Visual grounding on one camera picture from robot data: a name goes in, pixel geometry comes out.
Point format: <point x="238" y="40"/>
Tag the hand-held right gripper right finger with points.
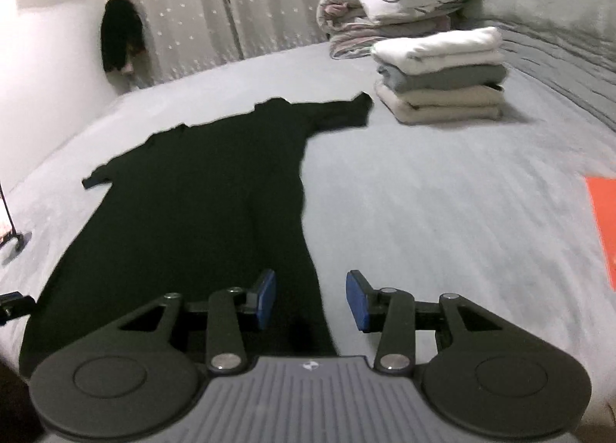
<point x="356" y="301"/>

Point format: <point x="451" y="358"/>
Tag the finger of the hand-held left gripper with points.
<point x="14" y="306"/>

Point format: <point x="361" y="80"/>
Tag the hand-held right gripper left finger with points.
<point x="267" y="298"/>

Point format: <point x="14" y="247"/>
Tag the black dress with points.
<point x="192" y="207"/>

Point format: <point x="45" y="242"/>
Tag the black stand foot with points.
<point x="19" y="237"/>

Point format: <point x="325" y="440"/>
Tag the grey bed sheet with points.
<point x="433" y="231"/>

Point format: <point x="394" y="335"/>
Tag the grey folded garment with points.
<point x="433" y="79"/>

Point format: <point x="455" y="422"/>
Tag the orange flat item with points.
<point x="605" y="226"/>

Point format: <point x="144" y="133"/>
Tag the white folded garment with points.
<point x="442" y="50"/>

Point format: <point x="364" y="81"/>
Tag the folded pink and grey quilt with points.
<point x="346" y="33"/>

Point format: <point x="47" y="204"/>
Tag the black hanging furry bag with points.
<point x="120" y="33"/>

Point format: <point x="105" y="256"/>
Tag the grey star-patterned curtain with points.
<point x="202" y="5"/>

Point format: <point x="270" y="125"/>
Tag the grey quilted bedspread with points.
<point x="553" y="38"/>

